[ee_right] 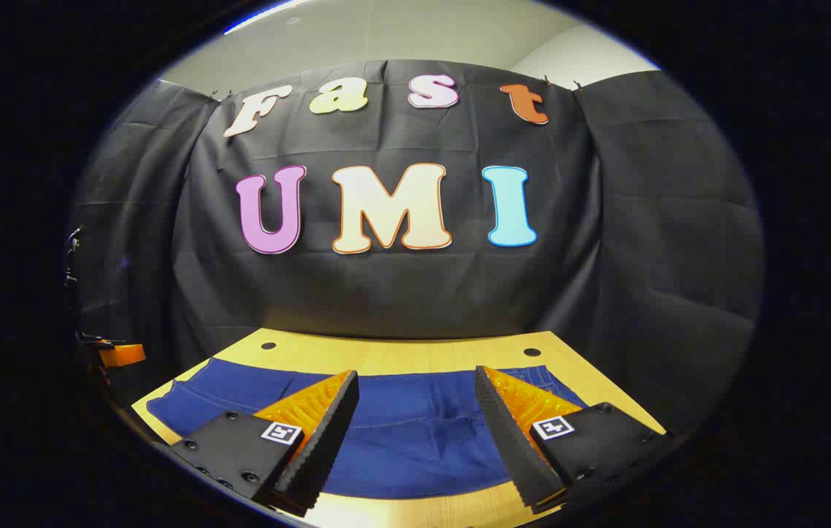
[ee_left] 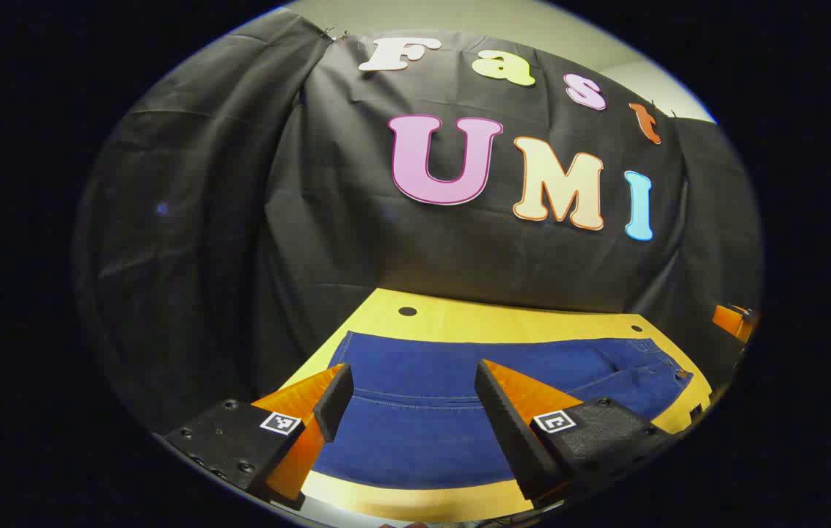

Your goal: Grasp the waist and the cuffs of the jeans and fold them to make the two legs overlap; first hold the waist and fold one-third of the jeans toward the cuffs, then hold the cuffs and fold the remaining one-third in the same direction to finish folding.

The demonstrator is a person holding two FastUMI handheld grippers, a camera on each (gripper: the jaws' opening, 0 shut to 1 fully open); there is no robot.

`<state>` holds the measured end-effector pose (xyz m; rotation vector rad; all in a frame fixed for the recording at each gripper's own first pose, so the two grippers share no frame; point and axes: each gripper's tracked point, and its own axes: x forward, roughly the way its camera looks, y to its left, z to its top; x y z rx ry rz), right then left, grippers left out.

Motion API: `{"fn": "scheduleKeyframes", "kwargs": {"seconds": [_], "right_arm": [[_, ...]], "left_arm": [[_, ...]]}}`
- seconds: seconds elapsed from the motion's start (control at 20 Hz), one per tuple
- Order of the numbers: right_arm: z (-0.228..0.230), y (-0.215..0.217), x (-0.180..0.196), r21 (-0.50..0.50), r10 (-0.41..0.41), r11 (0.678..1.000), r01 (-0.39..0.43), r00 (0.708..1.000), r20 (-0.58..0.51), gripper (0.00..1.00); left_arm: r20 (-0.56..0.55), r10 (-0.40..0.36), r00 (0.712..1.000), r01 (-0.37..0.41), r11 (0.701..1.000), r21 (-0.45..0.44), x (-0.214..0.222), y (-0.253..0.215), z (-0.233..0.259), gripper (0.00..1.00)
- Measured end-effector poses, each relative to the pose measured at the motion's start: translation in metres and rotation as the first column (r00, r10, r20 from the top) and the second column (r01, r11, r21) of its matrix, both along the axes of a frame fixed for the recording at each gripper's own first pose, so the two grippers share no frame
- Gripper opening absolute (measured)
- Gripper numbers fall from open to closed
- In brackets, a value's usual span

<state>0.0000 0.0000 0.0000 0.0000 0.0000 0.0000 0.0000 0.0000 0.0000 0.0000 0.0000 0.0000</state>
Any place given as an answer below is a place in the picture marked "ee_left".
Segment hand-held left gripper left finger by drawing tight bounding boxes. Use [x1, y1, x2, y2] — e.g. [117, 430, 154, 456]
[162, 364, 355, 512]

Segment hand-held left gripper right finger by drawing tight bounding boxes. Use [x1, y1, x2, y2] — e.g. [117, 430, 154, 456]
[474, 359, 681, 508]

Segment blue jeans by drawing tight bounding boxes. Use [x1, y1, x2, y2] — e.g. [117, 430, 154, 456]
[310, 330, 695, 491]

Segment black backdrop cloth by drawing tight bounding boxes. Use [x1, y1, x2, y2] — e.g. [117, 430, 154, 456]
[70, 7, 764, 435]

